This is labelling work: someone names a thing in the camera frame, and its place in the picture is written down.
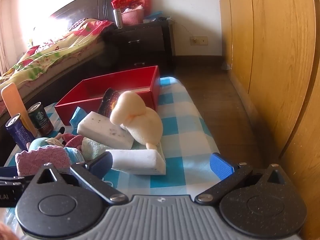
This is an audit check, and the purple knitted cloth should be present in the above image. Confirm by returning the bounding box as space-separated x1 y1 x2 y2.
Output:
15 146 71 177

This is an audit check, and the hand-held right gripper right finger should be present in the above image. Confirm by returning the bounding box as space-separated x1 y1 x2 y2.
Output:
194 152 287 204

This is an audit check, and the red cardboard box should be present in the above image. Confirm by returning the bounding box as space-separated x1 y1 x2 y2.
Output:
54 65 161 126

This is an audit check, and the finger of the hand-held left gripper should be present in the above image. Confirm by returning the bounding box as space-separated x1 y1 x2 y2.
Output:
0 166 19 178

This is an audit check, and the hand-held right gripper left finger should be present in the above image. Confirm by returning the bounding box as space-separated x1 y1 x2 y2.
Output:
30 152 129 205

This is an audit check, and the dark wooden headboard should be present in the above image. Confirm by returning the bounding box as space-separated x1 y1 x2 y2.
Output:
50 0 116 24

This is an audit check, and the dark green coffee can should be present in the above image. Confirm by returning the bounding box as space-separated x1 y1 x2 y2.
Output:
27 102 54 137

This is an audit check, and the dark wooden bed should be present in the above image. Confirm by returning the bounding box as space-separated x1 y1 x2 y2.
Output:
0 17 117 160

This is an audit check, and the light green towel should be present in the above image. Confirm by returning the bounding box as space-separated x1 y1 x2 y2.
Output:
81 137 113 160

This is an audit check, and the beige curtain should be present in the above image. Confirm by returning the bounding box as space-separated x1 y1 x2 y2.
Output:
0 0 20 77

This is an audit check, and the thin power cable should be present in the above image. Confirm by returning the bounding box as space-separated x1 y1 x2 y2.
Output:
174 20 193 40

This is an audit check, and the orange ribbed bottle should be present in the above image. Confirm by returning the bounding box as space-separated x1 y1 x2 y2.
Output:
1 82 38 137

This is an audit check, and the cream plush toy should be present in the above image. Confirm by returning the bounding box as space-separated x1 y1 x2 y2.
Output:
110 91 164 150

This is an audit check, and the speckled white sponge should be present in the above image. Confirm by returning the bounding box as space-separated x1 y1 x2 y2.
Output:
77 111 135 150

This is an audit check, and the beige wall socket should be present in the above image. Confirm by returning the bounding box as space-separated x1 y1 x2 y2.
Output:
189 36 208 46

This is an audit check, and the floral blanket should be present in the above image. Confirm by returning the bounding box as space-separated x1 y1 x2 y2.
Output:
0 19 115 80

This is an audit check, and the white rectangular box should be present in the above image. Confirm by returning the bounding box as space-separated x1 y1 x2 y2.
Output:
105 149 167 175

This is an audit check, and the blue checkered tablecloth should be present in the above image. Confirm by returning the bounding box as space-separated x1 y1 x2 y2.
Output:
0 76 220 240

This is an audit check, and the dark wooden nightstand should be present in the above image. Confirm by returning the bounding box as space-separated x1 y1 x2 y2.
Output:
104 19 175 74

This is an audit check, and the blue drink can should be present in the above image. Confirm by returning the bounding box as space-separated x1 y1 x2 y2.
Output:
5 113 35 152

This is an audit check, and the blue packet pile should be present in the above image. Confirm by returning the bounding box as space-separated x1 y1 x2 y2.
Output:
144 12 163 22

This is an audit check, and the pink plastic basket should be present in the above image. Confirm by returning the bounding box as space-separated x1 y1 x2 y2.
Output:
121 9 145 26

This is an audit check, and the red plastic bag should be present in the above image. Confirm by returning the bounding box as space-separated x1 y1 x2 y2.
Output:
111 0 151 18

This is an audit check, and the light wooden wardrobe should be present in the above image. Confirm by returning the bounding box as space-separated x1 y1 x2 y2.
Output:
216 0 320 240

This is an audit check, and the steel thermos flask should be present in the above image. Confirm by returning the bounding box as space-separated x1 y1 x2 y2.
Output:
113 9 123 29

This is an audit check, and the pink pig plush toy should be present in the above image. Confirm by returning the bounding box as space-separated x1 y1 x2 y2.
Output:
26 127 67 153

